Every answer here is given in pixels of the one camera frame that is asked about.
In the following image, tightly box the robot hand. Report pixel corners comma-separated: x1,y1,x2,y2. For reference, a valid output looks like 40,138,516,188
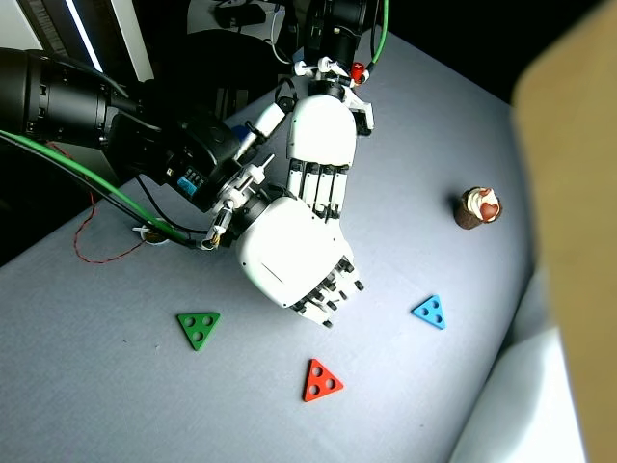
238,79,375,223
233,195,366,330

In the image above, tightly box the green triangle block with holes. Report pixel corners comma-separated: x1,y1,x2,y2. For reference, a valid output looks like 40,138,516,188
175,312,222,352

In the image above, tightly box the red triangle block with holes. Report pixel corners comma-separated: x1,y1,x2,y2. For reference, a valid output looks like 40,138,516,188
302,358,345,403

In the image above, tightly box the blue triangle block with holes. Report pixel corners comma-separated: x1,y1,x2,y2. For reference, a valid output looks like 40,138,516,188
411,294,447,332

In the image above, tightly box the toy chocolate cupcake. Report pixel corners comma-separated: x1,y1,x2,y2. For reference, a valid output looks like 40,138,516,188
452,186,503,231

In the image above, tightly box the white panel with light strip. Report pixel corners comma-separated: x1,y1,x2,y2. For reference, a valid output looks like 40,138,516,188
62,0,156,82

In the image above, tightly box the grey table cloth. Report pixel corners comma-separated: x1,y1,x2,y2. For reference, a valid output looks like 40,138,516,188
0,29,536,463

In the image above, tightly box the tan board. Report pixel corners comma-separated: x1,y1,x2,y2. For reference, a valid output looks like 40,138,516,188
513,0,617,463

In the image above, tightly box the thin white cable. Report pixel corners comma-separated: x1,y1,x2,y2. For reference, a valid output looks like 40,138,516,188
269,7,296,65

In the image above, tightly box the green cable of arm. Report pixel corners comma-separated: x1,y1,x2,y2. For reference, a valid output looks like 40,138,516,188
368,0,391,68
0,129,203,245

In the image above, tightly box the thin red wire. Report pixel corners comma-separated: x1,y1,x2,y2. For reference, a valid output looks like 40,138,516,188
45,142,148,265

